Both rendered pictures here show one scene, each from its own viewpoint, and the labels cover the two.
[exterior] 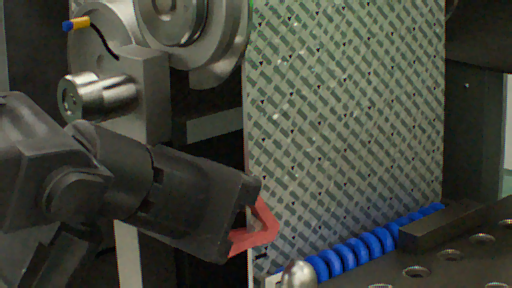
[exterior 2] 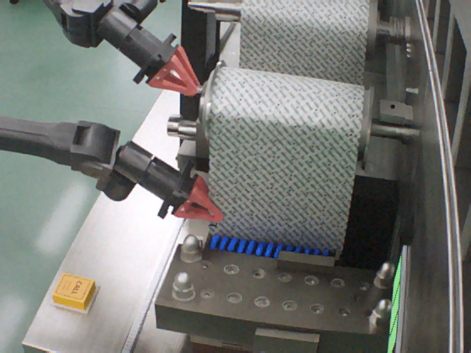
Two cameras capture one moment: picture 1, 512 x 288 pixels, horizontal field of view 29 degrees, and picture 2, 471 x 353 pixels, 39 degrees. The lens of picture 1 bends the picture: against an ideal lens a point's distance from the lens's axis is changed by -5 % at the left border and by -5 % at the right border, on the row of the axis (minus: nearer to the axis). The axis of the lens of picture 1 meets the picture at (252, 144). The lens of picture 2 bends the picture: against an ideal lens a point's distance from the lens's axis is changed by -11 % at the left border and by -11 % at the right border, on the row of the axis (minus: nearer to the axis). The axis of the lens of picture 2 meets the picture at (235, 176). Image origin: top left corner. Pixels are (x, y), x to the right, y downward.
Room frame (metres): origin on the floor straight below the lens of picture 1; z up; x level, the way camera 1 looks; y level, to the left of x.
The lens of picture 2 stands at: (0.14, -0.79, 1.82)
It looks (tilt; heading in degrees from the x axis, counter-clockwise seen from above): 34 degrees down; 51
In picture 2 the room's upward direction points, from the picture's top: 2 degrees clockwise
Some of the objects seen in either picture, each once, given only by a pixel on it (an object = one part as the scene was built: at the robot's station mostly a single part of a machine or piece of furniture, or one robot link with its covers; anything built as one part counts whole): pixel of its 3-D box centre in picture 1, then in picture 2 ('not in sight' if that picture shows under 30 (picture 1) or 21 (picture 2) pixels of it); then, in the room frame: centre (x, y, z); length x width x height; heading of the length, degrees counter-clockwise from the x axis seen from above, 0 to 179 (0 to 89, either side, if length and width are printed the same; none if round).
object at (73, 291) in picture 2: not in sight; (73, 291); (0.51, 0.12, 0.91); 0.07 x 0.07 x 0.02; 41
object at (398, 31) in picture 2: not in sight; (392, 30); (1.16, -0.01, 1.33); 0.07 x 0.07 x 0.07; 41
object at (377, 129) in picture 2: not in sight; (389, 129); (0.97, -0.17, 1.25); 0.07 x 0.04 x 0.04; 131
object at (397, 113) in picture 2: not in sight; (395, 111); (0.98, -0.18, 1.28); 0.06 x 0.05 x 0.02; 131
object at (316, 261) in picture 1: (371, 251); (272, 252); (0.80, -0.10, 1.03); 0.21 x 0.04 x 0.03; 131
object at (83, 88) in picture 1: (79, 99); (174, 125); (0.76, 0.13, 1.18); 0.04 x 0.02 x 0.04; 41
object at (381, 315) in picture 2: not in sight; (383, 310); (0.82, -0.34, 1.05); 0.04 x 0.04 x 0.04
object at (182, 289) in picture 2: not in sight; (182, 284); (0.61, -0.10, 1.05); 0.04 x 0.04 x 0.04
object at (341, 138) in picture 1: (355, 151); (279, 205); (0.82, -0.08, 1.11); 0.23 x 0.01 x 0.18; 131
